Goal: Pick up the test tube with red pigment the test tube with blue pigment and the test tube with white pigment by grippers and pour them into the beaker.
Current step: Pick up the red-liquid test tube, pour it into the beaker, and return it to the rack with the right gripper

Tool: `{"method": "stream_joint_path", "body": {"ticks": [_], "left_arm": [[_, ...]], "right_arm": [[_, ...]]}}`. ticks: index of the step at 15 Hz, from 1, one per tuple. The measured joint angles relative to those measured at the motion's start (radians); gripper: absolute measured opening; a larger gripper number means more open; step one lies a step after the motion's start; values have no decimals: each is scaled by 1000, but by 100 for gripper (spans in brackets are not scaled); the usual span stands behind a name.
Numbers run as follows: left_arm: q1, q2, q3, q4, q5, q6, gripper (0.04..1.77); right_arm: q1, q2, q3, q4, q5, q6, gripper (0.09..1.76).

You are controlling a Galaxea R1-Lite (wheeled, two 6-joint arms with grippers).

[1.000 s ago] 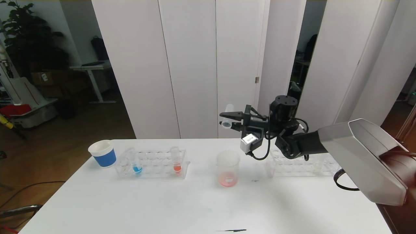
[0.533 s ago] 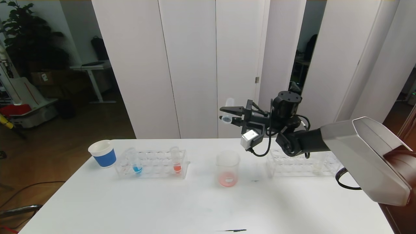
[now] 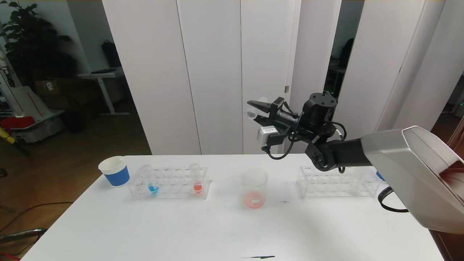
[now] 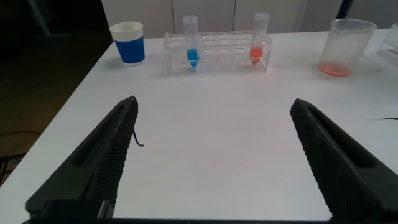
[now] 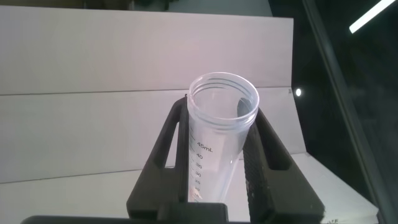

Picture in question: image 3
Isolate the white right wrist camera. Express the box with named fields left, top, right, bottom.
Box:
left=257, top=125, right=280, bottom=148

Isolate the black floor cable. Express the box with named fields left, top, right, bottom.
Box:
left=0, top=202, right=74, bottom=233

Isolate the clear plastic beaker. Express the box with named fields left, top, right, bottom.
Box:
left=241, top=167, right=269, bottom=210

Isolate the white standing desk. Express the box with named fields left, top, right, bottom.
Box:
left=78, top=68, right=130, bottom=116

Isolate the white folding partition screen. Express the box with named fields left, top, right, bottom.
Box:
left=102, top=0, right=342, bottom=156
left=323, top=0, right=446, bottom=154
left=384, top=0, right=464, bottom=150

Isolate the white machine base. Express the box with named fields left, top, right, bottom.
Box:
left=0, top=54, right=66, bottom=144

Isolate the test tube with red pigment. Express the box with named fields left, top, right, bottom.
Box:
left=189, top=163, right=203, bottom=194

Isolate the clear graduated plastic test tube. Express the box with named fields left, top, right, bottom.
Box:
left=246, top=96, right=269, bottom=121

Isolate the black backpack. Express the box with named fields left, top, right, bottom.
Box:
left=101, top=40, right=122, bottom=69

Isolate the green potted plant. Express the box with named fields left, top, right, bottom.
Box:
left=0, top=0, right=77, bottom=89

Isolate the clear acrylic test tube rack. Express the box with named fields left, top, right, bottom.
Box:
left=297, top=166, right=379, bottom=199
left=129, top=166, right=212, bottom=200

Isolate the black camera cable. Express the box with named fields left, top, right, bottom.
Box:
left=262, top=111, right=303, bottom=160

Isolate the brown cardboard box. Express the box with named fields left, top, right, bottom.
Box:
left=34, top=79, right=82, bottom=97

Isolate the yellow object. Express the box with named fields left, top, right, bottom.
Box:
left=0, top=128, right=17, bottom=145

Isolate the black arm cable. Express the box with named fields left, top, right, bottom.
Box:
left=378, top=186, right=409, bottom=213

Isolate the red flat object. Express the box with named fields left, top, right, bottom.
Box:
left=0, top=116, right=36, bottom=132

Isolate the black bin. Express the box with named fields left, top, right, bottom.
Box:
left=62, top=110, right=87, bottom=134

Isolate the test tube with blue pigment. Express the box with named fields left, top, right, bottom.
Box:
left=140, top=164, right=160, bottom=195

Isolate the metal chair frame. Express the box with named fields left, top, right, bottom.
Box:
left=0, top=228, right=48, bottom=261

